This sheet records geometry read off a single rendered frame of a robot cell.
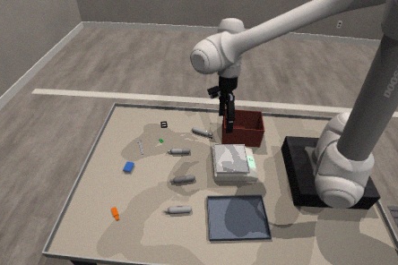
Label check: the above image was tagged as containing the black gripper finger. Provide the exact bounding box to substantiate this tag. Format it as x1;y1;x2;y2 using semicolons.
223;92;235;133
219;91;226;116

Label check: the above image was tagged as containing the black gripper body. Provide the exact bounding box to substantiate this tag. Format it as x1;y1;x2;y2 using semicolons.
219;76;238;101

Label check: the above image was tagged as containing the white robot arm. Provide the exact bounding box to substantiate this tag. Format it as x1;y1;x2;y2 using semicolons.
190;0;398;209

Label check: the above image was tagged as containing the grey gas cylinder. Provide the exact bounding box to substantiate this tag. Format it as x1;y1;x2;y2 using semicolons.
168;148;190;154
192;127;212;136
164;206;192;214
170;175;195;184

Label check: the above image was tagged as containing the red open box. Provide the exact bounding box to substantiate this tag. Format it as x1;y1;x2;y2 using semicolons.
222;109;264;148

